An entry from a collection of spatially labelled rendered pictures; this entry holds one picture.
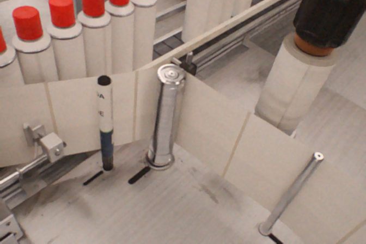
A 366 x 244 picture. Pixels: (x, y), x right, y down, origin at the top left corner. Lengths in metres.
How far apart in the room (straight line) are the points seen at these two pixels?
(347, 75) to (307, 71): 0.45
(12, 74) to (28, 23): 0.07
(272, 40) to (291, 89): 0.45
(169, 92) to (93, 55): 0.20
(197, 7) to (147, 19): 0.15
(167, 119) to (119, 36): 0.20
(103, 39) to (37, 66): 0.11
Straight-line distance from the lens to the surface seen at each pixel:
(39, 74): 0.52
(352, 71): 0.99
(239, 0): 0.90
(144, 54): 0.66
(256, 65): 0.78
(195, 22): 0.75
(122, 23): 0.58
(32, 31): 0.49
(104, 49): 0.57
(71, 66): 0.55
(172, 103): 0.43
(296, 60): 0.52
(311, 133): 0.69
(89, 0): 0.53
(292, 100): 0.56
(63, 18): 0.51
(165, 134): 0.48
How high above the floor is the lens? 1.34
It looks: 46 degrees down
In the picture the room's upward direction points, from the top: 11 degrees clockwise
